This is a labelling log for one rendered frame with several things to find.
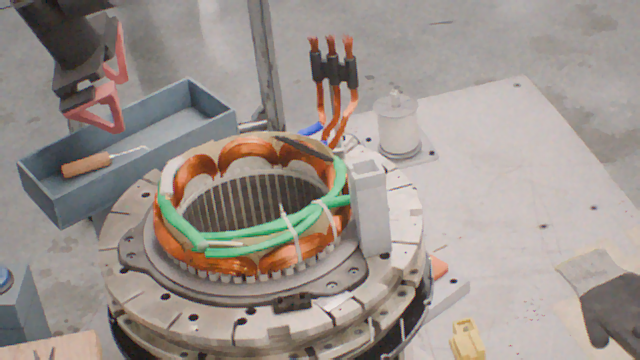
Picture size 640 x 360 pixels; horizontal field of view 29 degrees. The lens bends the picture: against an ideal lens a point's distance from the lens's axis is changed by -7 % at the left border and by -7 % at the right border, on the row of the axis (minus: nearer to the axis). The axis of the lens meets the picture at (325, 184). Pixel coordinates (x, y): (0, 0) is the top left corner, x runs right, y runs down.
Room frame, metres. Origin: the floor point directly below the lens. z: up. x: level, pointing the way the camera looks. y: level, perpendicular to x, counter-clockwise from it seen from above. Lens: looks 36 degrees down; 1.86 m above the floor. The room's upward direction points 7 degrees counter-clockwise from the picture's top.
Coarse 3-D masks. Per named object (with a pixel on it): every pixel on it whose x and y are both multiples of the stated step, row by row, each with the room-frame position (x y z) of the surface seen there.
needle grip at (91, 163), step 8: (104, 152) 1.26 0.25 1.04; (80, 160) 1.25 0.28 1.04; (88, 160) 1.25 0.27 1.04; (96, 160) 1.25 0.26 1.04; (104, 160) 1.25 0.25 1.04; (64, 168) 1.24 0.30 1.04; (72, 168) 1.24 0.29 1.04; (80, 168) 1.24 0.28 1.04; (88, 168) 1.24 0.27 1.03; (96, 168) 1.25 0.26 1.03; (64, 176) 1.24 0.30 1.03
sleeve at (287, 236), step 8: (320, 208) 0.95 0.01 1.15; (312, 216) 0.94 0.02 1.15; (304, 224) 0.93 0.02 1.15; (312, 224) 0.93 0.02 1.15; (288, 232) 0.93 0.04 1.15; (296, 232) 0.92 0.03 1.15; (272, 240) 0.92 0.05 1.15; (280, 240) 0.92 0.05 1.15; (288, 240) 0.92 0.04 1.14; (216, 248) 0.93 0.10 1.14; (224, 248) 0.92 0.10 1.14; (232, 248) 0.92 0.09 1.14; (240, 248) 0.92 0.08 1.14; (248, 248) 0.92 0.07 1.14; (256, 248) 0.91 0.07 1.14; (264, 248) 0.91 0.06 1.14; (208, 256) 0.92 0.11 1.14; (216, 256) 0.92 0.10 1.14; (224, 256) 0.91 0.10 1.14; (232, 256) 0.91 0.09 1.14
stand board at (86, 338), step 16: (64, 336) 0.91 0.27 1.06; (80, 336) 0.91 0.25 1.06; (96, 336) 0.91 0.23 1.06; (0, 352) 0.90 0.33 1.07; (16, 352) 0.90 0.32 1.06; (32, 352) 0.89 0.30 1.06; (48, 352) 0.89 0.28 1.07; (64, 352) 0.89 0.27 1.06; (80, 352) 0.89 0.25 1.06; (96, 352) 0.89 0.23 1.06
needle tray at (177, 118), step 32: (160, 96) 1.34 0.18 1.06; (192, 96) 1.36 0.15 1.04; (96, 128) 1.29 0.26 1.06; (128, 128) 1.31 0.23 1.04; (160, 128) 1.32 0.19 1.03; (192, 128) 1.25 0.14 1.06; (224, 128) 1.26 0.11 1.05; (32, 160) 1.24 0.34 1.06; (64, 160) 1.26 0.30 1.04; (128, 160) 1.20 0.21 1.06; (160, 160) 1.22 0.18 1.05; (32, 192) 1.20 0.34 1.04; (64, 192) 1.15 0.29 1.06; (96, 192) 1.17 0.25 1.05; (64, 224) 1.15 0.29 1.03; (96, 224) 1.25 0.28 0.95
